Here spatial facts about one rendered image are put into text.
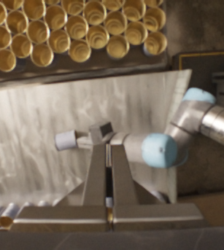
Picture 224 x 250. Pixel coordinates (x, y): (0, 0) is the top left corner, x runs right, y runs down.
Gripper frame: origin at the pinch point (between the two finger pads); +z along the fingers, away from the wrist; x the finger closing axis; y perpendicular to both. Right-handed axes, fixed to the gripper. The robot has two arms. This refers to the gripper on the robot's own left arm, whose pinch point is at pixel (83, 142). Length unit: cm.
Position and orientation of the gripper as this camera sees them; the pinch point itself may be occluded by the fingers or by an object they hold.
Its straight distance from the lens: 60.5
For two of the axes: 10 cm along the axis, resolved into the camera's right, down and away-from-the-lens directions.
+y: 6.7, -3.4, 6.7
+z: -7.1, 0.1, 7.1
